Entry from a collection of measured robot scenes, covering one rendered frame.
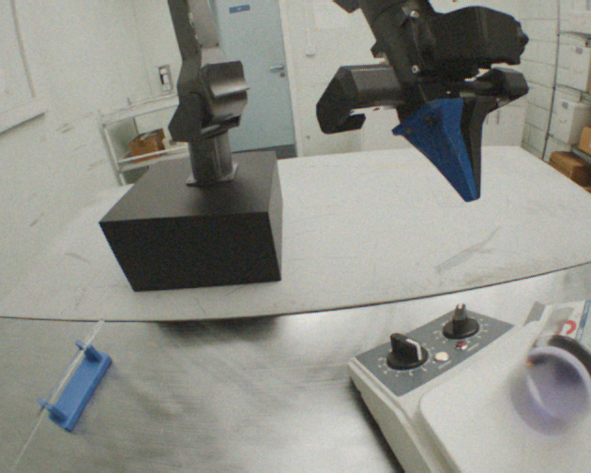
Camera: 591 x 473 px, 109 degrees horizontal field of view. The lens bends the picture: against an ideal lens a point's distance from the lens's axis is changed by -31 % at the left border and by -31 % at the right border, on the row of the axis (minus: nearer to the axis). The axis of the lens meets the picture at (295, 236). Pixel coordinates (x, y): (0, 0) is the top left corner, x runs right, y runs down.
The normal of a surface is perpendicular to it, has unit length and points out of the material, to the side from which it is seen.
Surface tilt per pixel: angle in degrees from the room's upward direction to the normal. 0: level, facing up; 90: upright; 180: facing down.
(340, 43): 90
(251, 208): 5
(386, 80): 55
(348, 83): 66
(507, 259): 0
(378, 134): 90
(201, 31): 81
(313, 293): 0
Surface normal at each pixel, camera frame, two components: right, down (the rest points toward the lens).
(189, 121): -0.48, 0.50
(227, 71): 0.87, 0.21
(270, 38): 0.02, 0.57
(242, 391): -0.11, -0.82
